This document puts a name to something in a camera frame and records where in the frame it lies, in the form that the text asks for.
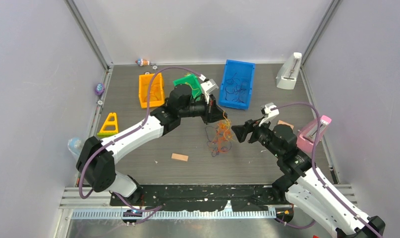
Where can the wooden block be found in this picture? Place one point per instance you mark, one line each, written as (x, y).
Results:
(179, 157)
(280, 122)

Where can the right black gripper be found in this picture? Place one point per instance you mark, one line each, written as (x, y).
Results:
(241, 131)

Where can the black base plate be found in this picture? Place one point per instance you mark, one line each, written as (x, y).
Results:
(203, 197)

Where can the yellow triangle block left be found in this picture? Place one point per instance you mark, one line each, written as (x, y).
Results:
(109, 127)

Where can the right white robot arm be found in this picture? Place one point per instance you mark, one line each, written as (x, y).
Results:
(303, 185)

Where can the orange plastic bin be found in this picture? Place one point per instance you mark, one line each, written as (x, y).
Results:
(155, 94)

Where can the wooden block right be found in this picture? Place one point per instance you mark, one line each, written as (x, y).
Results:
(280, 122)

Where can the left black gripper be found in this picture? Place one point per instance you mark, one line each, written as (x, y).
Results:
(214, 113)

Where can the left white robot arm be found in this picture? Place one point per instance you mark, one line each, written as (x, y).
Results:
(98, 157)

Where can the pink metronome box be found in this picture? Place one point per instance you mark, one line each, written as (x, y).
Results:
(312, 133)

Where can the green plastic bin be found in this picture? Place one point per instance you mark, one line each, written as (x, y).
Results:
(192, 81)

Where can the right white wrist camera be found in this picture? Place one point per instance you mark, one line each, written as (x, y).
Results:
(269, 112)

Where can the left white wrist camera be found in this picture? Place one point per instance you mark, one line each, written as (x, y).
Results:
(207, 86)

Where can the blue plastic bin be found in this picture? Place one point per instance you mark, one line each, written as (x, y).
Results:
(237, 84)

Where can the white metronome box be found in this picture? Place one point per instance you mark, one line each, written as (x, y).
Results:
(287, 76)

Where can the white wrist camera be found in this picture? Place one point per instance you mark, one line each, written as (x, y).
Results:
(207, 86)
(269, 112)

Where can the clear plastic bottle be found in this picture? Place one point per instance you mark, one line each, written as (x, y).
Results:
(75, 146)

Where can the small clown figurine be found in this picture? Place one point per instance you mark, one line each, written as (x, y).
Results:
(142, 62)

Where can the wooden block centre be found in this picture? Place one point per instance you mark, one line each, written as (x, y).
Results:
(179, 157)

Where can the purple round toy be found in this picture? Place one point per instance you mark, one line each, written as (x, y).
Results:
(99, 89)

